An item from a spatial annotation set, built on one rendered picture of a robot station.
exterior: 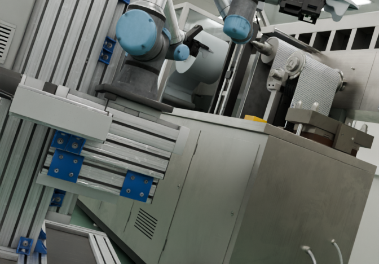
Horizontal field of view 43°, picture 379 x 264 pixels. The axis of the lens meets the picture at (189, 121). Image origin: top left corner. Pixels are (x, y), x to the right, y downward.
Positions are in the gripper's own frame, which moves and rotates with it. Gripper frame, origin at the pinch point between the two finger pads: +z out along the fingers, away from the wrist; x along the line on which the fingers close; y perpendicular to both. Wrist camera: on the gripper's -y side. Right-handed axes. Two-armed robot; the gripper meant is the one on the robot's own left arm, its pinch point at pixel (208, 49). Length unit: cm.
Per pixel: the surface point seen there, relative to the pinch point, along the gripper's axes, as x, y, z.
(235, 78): 15.9, 8.3, 10.8
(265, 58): 18.4, -7.8, 23.6
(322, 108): 57, 6, 33
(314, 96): 54, 3, 26
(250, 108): 17.2, 18.9, 29.5
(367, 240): -17, 87, 312
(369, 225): -21, 73, 313
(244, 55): 14.4, -4.3, 11.8
